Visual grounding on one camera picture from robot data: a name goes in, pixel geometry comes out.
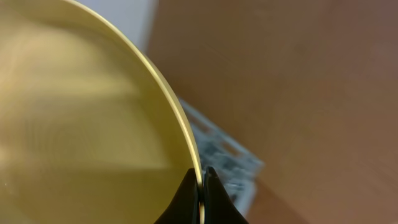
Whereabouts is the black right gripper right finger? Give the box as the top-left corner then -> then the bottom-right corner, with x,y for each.
203,167 -> 248,224

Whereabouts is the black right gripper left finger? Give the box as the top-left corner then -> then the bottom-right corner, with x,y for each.
155,168 -> 200,224

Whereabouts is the yellow plate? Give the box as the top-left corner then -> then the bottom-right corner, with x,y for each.
1,1 -> 202,223

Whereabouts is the grey dishwasher rack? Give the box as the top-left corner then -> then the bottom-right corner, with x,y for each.
180,100 -> 264,216

